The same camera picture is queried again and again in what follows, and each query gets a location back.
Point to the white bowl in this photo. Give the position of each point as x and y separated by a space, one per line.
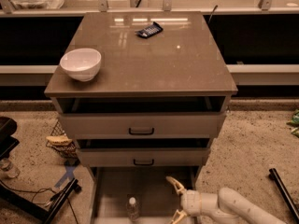
81 64

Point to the black stand base left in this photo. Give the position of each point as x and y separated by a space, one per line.
41 167

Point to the top grey drawer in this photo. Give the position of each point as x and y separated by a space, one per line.
138 126

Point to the blue tape cross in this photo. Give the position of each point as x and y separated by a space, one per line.
70 166

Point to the clear bottle on floor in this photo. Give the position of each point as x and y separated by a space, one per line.
9 168

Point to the middle grey drawer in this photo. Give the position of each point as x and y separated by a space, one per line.
129 157

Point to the bottom open drawer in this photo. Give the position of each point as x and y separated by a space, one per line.
157 197

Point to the wire basket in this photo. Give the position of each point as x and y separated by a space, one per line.
68 152

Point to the black bar on floor right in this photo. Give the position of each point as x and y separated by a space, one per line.
293 207

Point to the green packet on floor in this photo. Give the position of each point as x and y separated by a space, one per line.
294 122

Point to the bread loaf in basket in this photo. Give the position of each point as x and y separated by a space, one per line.
59 141

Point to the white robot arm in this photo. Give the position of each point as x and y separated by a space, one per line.
225 207

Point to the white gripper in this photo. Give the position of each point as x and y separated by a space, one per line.
191 202

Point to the clear water bottle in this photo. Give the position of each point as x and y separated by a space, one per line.
133 208

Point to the grey drawer cabinet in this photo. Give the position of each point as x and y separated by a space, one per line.
179 70

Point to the dark blue snack packet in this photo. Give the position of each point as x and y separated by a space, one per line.
150 30

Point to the grey drawer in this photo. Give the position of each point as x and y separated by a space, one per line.
129 157
138 126

